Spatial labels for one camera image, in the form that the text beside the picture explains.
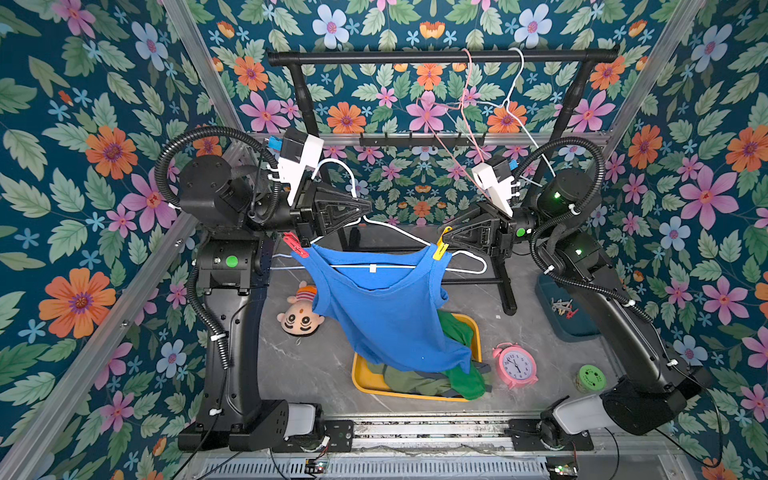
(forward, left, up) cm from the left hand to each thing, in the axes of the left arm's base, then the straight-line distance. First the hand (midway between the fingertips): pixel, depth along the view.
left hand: (362, 220), depth 42 cm
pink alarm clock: (-5, -37, -55) cm, 67 cm away
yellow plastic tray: (-6, +4, -56) cm, 57 cm away
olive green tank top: (-8, -8, -52) cm, 53 cm away
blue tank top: (0, -2, -26) cm, 26 cm away
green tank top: (-12, -21, -47) cm, 53 cm away
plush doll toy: (+11, +24, -49) cm, 56 cm away
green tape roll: (-11, -54, -53) cm, 76 cm away
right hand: (+1, -14, -4) cm, 15 cm away
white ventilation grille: (-27, -13, -57) cm, 65 cm away
